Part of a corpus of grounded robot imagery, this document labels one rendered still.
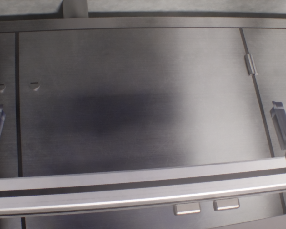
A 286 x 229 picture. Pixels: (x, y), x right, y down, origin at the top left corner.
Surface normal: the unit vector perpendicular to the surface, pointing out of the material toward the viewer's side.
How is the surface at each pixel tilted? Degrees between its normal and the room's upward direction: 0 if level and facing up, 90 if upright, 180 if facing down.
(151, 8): 0
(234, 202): 90
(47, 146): 90
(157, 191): 90
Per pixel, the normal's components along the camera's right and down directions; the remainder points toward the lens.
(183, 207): 0.17, -0.41
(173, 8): 0.13, 0.91
